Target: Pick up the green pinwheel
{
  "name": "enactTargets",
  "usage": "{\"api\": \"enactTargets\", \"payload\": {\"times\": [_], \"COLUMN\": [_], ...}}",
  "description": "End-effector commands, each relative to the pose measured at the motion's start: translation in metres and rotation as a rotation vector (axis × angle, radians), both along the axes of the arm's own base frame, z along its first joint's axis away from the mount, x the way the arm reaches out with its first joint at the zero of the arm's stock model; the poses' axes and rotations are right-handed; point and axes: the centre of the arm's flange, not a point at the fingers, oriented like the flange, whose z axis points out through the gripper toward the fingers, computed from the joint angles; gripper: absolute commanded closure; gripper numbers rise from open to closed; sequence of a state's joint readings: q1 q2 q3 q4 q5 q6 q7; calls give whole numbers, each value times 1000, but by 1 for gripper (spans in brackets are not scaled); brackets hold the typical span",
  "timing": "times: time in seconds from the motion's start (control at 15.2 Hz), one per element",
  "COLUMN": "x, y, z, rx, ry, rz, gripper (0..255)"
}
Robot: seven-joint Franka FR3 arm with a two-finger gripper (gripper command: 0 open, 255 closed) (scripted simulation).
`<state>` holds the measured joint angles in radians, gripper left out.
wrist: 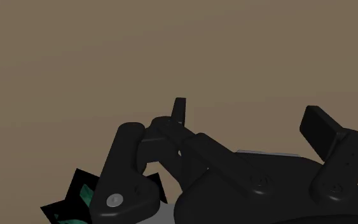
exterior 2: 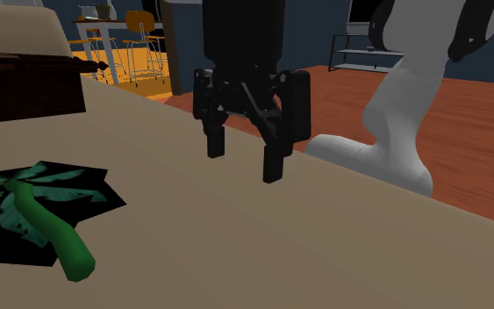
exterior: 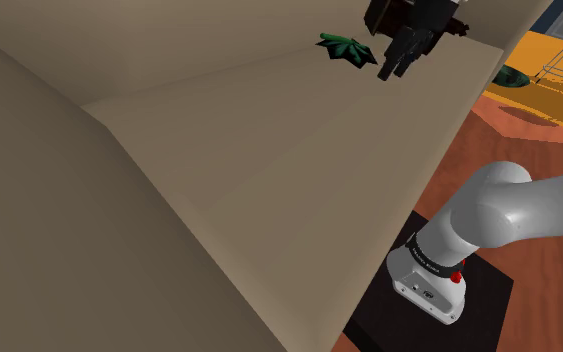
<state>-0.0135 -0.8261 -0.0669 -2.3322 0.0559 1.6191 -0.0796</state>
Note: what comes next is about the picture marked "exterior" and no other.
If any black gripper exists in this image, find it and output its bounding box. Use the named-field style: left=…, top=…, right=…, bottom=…
left=376, top=0, right=459, bottom=82

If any black box-shaped object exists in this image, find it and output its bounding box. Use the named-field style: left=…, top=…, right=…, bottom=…
left=362, top=0, right=471, bottom=39

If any dark green leaf-shaped toy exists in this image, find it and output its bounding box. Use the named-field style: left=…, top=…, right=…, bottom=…
left=315, top=32, right=379, bottom=70

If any yellow rug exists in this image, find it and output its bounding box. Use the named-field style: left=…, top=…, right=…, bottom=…
left=470, top=30, right=563, bottom=147

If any black robot stand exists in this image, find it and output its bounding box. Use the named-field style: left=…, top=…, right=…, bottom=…
left=341, top=209, right=515, bottom=352

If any dark green round cushion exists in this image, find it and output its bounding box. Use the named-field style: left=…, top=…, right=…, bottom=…
left=491, top=64, right=532, bottom=89

